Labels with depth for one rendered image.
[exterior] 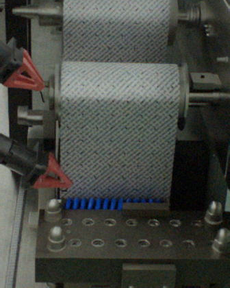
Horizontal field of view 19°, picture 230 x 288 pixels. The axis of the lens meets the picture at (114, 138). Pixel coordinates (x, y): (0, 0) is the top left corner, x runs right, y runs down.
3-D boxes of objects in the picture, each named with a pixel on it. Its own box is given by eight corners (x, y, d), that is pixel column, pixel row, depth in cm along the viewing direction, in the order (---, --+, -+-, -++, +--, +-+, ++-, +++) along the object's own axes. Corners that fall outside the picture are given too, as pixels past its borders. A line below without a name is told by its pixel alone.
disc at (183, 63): (172, 108, 154) (179, 46, 146) (175, 108, 154) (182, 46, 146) (181, 144, 141) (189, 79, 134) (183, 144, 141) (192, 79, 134)
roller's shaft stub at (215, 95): (181, 99, 147) (183, 80, 145) (213, 100, 147) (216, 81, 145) (183, 109, 143) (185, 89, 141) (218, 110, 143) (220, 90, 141)
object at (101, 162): (59, 202, 148) (60, 126, 139) (168, 204, 150) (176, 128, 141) (59, 204, 148) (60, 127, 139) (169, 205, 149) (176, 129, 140)
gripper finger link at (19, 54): (32, 108, 139) (-7, 83, 135) (33, 90, 145) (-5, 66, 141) (53, 85, 136) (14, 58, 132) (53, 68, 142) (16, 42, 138)
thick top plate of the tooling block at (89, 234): (39, 232, 147) (39, 208, 144) (226, 234, 149) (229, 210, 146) (34, 282, 133) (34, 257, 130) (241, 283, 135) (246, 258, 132)
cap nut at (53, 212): (44, 212, 143) (44, 193, 141) (62, 212, 143) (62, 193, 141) (43, 222, 140) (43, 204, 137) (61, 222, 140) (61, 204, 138)
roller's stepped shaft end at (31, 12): (13, 15, 162) (13, 2, 160) (39, 16, 162) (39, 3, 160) (12, 20, 159) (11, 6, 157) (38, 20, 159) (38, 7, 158)
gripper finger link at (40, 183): (62, 203, 145) (22, 183, 142) (63, 184, 151) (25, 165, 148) (79, 179, 142) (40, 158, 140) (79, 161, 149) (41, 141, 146)
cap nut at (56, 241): (47, 240, 135) (47, 221, 132) (66, 240, 135) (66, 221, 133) (46, 252, 131) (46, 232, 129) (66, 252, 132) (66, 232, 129)
